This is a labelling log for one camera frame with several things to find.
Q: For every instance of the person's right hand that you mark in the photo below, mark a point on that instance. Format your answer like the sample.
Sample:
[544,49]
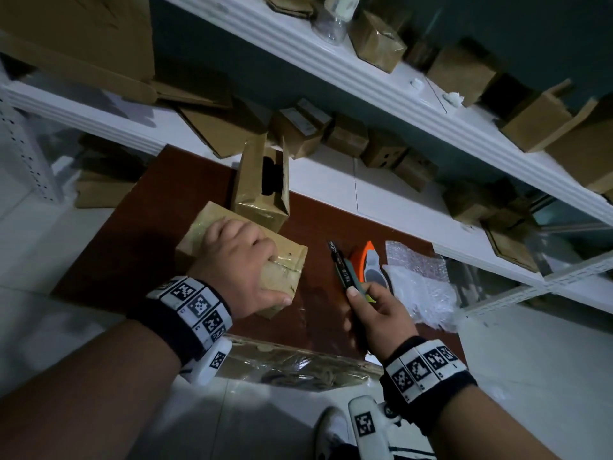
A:
[383,325]

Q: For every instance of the person's left hand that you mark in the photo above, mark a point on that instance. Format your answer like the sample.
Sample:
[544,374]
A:
[234,268]

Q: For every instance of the taped cardboard parcel box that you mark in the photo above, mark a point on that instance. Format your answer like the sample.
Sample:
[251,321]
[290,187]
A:
[287,253]

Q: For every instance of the dark green utility knife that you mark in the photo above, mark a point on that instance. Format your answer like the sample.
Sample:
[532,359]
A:
[341,268]

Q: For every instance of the orange tape dispenser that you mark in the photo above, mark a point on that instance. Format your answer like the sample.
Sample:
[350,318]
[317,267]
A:
[366,256]

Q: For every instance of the person's right forearm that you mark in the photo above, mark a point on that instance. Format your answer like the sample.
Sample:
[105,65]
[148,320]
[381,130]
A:
[488,431]

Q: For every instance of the person's left forearm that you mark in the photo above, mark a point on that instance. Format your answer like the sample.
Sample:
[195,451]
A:
[81,402]

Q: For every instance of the plastic bottle with white label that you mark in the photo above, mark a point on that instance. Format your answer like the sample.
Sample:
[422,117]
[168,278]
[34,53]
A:
[335,19]

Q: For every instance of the clear bubble wrap sheet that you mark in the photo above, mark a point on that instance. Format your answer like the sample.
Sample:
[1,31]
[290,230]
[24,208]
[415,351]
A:
[416,258]
[426,301]

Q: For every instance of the open cardboard box with cutout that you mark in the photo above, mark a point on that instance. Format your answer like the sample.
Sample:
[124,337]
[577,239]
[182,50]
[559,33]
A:
[261,210]

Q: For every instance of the reddish brown wooden board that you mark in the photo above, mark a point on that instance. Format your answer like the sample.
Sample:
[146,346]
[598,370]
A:
[143,244]

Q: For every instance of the plastic wrapped cardboard base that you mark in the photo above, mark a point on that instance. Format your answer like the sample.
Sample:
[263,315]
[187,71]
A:
[287,364]

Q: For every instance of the white shoe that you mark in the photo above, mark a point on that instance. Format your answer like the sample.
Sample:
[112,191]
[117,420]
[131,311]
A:
[330,431]

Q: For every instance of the white metal storage rack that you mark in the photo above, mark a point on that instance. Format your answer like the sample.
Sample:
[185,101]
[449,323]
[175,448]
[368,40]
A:
[527,287]
[330,182]

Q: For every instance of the folded flat cardboard carton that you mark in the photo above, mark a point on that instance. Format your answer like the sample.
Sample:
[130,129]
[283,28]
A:
[191,86]

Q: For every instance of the crumpled white tissue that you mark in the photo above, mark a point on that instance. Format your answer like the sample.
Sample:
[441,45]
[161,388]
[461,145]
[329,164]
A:
[453,99]

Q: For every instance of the white bottle cap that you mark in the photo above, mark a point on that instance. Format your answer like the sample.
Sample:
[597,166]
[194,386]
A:
[417,83]

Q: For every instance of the small folded cardboard piece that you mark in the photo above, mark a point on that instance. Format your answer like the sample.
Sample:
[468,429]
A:
[287,4]

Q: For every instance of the large flat cardboard sheet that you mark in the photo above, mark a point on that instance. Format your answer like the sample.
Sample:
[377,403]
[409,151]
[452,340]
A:
[72,33]

